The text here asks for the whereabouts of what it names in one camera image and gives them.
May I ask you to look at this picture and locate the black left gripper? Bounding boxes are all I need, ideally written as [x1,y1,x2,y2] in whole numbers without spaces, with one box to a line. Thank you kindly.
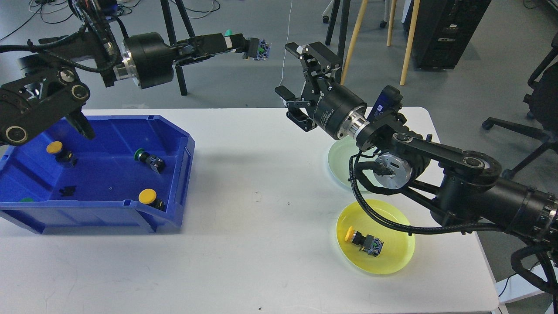
[123,32,250,90]

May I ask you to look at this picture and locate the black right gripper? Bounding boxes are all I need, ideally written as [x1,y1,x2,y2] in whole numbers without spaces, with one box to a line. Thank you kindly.
[275,42,368,140]

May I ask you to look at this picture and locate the green button front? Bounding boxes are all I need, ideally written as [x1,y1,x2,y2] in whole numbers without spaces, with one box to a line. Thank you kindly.
[224,30,271,60]

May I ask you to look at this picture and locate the green button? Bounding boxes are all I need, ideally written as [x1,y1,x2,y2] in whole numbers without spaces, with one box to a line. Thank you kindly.
[134,148,166,174]
[224,30,271,60]

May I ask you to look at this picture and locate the yellow button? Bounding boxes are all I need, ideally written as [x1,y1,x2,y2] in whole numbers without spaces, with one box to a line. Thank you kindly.
[138,188,166,212]
[344,226,384,258]
[46,141,78,167]

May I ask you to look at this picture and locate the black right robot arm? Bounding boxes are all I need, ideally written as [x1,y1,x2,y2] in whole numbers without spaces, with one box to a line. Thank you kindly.
[275,42,557,296]

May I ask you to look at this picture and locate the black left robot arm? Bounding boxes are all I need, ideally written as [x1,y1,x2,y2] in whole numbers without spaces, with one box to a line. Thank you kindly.
[0,0,269,146]

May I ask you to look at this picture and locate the light green plate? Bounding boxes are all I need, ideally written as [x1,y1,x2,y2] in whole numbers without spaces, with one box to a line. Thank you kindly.
[327,137,359,191]

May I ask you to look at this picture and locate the yellow plate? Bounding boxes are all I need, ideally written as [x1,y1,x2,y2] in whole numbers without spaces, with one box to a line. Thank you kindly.
[336,201,416,275]

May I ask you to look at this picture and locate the black tripod legs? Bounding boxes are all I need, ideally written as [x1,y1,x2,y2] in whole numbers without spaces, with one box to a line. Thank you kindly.
[160,0,199,96]

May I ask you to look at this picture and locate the black table leg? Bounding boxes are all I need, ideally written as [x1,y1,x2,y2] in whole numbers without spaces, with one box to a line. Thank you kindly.
[323,0,350,83]

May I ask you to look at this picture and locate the wooden leg left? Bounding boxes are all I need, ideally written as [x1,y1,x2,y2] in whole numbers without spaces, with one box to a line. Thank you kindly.
[340,0,368,85]

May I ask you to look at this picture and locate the wooden leg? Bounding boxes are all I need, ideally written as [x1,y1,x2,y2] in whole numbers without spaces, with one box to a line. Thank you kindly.
[399,0,421,86]
[340,0,368,85]
[386,0,397,47]

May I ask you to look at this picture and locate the wooden leg middle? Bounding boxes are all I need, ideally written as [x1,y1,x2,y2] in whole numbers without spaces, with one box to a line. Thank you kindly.
[386,0,397,47]

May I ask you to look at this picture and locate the wooden leg right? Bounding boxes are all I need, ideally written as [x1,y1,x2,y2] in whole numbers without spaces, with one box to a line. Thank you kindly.
[399,0,421,86]

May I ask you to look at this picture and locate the blue plastic bin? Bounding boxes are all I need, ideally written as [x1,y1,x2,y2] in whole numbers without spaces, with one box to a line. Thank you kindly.
[0,115,195,234]

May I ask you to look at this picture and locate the black computer tower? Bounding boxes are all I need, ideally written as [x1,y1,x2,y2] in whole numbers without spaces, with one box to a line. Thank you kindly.
[411,0,491,70]

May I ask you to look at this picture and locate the small black part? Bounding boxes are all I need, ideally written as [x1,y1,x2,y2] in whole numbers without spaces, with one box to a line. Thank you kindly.
[58,185,77,197]

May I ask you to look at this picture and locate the black office chair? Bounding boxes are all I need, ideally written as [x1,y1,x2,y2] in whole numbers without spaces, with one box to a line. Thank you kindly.
[482,35,558,179]

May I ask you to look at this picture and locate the white power cable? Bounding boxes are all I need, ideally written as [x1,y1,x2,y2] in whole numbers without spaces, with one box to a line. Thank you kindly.
[274,0,293,97]

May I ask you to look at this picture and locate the floor cable bundle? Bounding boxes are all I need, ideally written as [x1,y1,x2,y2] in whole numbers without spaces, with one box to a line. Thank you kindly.
[0,0,221,42]

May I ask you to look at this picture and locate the black cable right floor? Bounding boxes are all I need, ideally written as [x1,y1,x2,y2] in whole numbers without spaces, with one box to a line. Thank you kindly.
[497,277,517,297]

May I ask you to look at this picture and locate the white frame bar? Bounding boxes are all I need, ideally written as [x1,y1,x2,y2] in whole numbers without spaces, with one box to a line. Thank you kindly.
[495,274,543,304]

